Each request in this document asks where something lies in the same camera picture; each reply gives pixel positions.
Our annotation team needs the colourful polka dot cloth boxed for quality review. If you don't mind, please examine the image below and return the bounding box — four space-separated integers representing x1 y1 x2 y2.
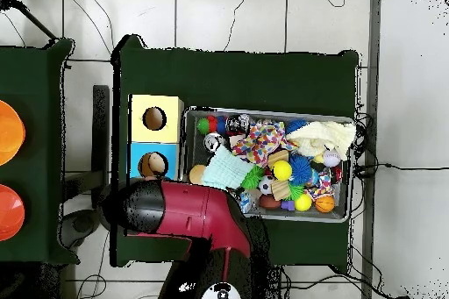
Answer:
232 120 299 167

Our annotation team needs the orange toy basketball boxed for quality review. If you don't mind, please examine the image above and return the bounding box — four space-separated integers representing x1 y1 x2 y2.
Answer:
313 195 336 214

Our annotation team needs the dark green table cloth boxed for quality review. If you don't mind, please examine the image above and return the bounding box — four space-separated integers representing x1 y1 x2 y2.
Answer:
110 34 360 272
0 38 75 265

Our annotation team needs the wooden box with three holes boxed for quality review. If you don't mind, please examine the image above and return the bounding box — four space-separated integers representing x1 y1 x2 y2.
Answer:
125 94 190 240

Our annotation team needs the crushed clear plastic bottle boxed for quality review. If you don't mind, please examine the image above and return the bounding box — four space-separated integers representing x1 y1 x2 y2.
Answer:
237 190 255 214

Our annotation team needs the crushed silver can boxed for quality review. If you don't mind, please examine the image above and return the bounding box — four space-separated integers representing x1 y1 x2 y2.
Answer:
203 132 225 153

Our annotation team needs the large yellow ball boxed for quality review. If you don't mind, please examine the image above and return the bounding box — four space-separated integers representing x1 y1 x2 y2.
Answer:
272 160 294 182

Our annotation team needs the orange bowl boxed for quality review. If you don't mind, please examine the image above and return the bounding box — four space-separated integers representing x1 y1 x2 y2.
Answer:
0 183 26 243
0 99 26 167

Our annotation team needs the shallow clear mesh bin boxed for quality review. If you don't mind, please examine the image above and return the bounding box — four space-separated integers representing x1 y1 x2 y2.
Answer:
178 107 354 224

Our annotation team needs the cream yellow cloth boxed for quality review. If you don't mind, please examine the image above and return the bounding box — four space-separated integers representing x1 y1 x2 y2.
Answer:
287 120 358 160

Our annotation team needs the black cable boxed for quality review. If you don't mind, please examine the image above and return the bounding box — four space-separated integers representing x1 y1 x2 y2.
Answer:
353 160 449 174
224 0 255 52

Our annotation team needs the mint green cloth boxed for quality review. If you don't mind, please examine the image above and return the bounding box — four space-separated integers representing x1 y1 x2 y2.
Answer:
203 146 257 191

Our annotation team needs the blue spiky ball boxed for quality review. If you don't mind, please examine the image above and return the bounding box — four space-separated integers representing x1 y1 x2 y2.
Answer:
286 119 310 135
289 154 315 187

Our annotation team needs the black stand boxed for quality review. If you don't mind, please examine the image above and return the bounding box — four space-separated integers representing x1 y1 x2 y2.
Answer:
90 84 112 189

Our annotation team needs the toy hamburger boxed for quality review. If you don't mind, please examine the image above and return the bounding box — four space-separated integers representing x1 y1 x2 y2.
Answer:
189 165 209 185

